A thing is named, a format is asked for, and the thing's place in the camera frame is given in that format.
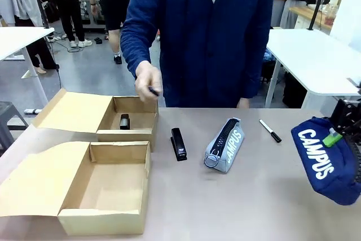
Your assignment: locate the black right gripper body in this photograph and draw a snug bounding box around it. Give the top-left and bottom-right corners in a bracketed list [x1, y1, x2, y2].
[329, 98, 361, 140]

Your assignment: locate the blue CAMPUS pencil case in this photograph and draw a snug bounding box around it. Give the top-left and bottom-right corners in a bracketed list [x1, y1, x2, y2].
[290, 116, 361, 206]

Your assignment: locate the white marker with black cap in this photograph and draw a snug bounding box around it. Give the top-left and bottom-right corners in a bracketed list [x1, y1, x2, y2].
[258, 119, 283, 143]

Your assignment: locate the grey CAMPUS pencil case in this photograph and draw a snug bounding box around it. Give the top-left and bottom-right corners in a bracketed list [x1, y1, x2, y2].
[204, 117, 245, 174]

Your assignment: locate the long black stapler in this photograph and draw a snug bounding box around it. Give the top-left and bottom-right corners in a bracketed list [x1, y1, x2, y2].
[170, 128, 188, 162]

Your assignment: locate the smaller cardboard box with lid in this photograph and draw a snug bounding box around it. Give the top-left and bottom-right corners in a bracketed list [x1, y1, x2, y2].
[32, 87, 159, 153]

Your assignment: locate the person's left forearm blue sleeve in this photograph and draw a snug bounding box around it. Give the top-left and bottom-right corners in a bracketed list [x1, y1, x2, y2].
[239, 40, 269, 100]

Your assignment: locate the person's right forearm blue sleeve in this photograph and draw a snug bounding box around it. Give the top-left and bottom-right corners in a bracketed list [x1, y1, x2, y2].
[120, 23, 153, 78]

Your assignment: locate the larger cardboard box with lid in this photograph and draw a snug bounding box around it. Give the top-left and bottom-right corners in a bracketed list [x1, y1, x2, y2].
[0, 140, 152, 236]

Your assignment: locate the person's right hand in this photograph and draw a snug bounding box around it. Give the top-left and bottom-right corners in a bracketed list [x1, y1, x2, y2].
[134, 60, 164, 103]

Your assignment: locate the white table with white legs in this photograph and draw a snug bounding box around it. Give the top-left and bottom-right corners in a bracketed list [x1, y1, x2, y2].
[265, 28, 361, 115]

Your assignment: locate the clear plastic bottle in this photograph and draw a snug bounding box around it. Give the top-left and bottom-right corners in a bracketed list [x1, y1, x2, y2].
[325, 0, 340, 27]

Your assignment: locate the wooden counter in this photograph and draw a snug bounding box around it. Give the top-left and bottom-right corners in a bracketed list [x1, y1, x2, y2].
[289, 6, 334, 30]

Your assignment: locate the black light stand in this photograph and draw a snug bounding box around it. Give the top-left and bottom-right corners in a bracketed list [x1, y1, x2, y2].
[306, 0, 330, 32]

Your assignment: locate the person in blue cardigan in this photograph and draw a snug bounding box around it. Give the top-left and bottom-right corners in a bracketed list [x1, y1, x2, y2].
[120, 0, 275, 109]

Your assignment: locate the short black stapler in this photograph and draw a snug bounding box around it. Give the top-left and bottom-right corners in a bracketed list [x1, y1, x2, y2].
[119, 113, 131, 130]

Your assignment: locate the person in black trousers barefoot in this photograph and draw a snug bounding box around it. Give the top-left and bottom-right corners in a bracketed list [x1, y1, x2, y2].
[14, 15, 60, 75]

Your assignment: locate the black tripod pole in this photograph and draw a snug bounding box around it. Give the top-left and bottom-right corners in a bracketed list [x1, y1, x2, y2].
[29, 0, 62, 89]

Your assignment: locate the grey metal stool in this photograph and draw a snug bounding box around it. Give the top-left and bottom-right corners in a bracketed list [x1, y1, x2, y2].
[0, 101, 29, 151]

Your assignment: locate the white table with rounded corner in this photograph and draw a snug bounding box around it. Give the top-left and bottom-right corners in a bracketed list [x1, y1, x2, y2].
[0, 27, 56, 106]

